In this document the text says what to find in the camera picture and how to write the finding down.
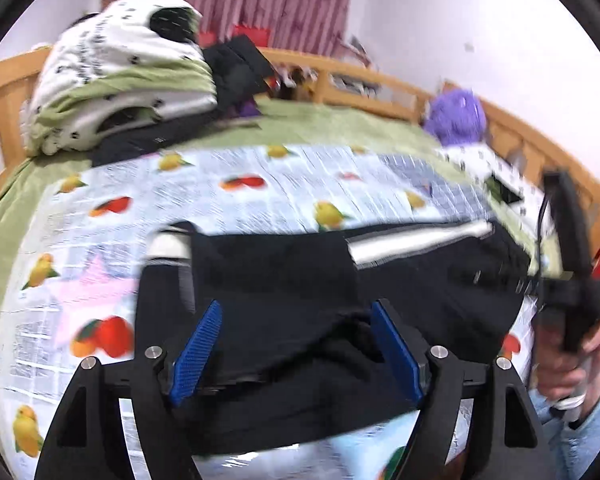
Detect fruit printed blanket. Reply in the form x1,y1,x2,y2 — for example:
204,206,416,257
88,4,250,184
0,142,548,480

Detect pink curtain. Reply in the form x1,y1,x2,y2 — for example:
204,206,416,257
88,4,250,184
102,0,359,59

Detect person's right hand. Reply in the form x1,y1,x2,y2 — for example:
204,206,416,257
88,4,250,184
534,317,600,411

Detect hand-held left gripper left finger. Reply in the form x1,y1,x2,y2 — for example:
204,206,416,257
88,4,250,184
34,300,224,480

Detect red cloth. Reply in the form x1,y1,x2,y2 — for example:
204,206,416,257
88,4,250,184
199,22,272,50

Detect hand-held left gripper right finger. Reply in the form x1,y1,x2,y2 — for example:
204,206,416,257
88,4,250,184
370,299,548,480

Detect folded white and green quilt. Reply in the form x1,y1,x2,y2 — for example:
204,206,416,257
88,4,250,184
26,0,221,157

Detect wooden bed frame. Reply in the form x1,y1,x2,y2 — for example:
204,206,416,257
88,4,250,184
0,45,600,266

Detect white cloth with black patches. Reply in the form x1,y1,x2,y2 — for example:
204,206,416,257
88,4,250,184
442,144,548,213

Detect green bed sheet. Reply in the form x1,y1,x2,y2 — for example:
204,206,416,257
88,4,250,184
0,97,536,411

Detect black pants with white stripe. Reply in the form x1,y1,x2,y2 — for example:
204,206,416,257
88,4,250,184
135,219,543,457

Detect dark folded clothes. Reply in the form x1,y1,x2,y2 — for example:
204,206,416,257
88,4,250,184
91,109,262,167

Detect purple plush toy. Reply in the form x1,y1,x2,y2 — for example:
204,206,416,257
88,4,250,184
422,87,489,146

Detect person's right forearm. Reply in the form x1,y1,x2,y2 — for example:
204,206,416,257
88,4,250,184
530,370,600,480

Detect black jacket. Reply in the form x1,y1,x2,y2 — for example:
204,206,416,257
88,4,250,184
201,35,277,111

